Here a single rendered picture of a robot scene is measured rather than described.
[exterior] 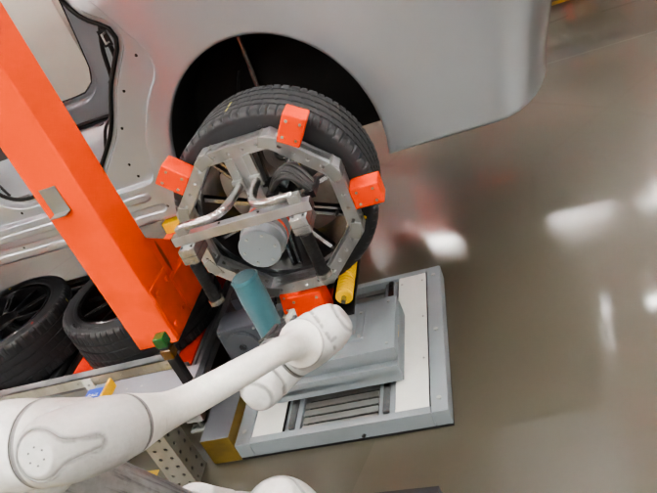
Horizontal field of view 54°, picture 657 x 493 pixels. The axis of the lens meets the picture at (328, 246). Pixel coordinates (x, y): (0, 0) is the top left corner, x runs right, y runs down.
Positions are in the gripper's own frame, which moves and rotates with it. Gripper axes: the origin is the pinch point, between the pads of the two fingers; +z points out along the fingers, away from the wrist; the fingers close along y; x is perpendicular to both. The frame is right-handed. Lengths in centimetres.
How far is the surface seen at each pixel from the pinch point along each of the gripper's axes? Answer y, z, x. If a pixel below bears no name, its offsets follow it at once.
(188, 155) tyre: 21, 29, -49
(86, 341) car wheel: 103, 59, 8
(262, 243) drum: 3.5, 11.3, -20.1
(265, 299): 12.8, 21.6, -0.3
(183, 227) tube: 21.1, 4.9, -32.5
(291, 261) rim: 6.3, 41.8, -4.1
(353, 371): 2, 49, 44
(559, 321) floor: -74, 68, 55
